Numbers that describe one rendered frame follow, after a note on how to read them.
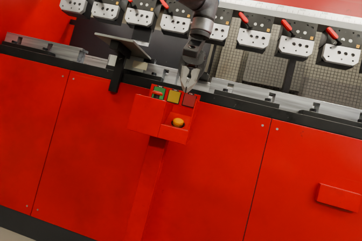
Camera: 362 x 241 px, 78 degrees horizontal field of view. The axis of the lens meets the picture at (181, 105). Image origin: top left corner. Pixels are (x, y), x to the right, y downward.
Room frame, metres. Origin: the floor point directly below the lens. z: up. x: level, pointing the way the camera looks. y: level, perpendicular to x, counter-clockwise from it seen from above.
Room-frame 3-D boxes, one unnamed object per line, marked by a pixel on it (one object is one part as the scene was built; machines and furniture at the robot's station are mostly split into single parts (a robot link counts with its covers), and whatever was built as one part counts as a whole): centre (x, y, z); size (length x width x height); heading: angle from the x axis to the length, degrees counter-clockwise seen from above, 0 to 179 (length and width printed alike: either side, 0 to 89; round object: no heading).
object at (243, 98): (1.06, -0.29, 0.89); 0.30 x 0.05 x 0.03; 81
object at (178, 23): (1.18, 0.13, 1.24); 0.15 x 0.09 x 0.17; 81
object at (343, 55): (1.06, -0.66, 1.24); 0.15 x 0.09 x 0.17; 81
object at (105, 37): (1.07, 0.32, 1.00); 0.26 x 0.18 x 0.01; 171
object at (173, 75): (1.21, 0.25, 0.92); 0.39 x 0.06 x 0.10; 81
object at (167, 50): (1.76, 0.45, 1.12); 1.13 x 0.02 x 0.44; 81
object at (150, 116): (0.80, 0.04, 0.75); 0.20 x 0.16 x 0.18; 83
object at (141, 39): (1.21, 0.30, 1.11); 0.10 x 0.02 x 0.10; 81
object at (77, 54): (1.30, 0.84, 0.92); 0.50 x 0.06 x 0.10; 81
